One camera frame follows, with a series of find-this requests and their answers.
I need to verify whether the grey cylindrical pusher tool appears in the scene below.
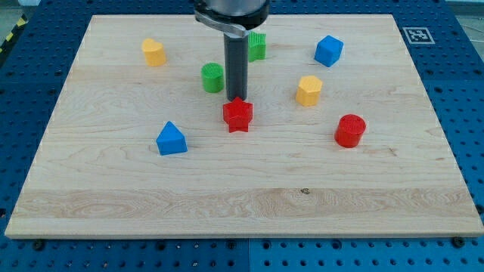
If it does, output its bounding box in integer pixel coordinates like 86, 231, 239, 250
224, 33, 249, 101

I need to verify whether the green cylinder block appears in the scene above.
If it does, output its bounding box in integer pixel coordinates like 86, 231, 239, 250
200, 63, 224, 93

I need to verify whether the green star block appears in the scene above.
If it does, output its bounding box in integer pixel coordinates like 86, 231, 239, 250
248, 32, 266, 62

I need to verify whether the red star block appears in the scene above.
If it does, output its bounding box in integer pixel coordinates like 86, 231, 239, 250
222, 97, 253, 133

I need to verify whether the yellow heart block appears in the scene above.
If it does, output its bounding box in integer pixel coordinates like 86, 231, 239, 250
141, 38, 167, 66

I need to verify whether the yellow pentagon block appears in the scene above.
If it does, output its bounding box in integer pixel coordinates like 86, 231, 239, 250
296, 76, 323, 107

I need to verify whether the blue cube block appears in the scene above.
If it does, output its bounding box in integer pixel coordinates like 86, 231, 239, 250
314, 36, 344, 67

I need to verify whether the blue triangle block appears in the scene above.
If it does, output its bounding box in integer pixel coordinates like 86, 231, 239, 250
156, 121, 188, 156

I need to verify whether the wooden board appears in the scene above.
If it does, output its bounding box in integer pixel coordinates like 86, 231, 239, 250
5, 14, 483, 239

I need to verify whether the red cylinder block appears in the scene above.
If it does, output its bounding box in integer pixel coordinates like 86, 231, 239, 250
334, 114, 366, 148

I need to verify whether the fiducial marker tag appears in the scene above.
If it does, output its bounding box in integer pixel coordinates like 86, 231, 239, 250
402, 26, 435, 45

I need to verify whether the black yellow hazard tape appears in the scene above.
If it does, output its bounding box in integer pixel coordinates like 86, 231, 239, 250
1, 14, 29, 55

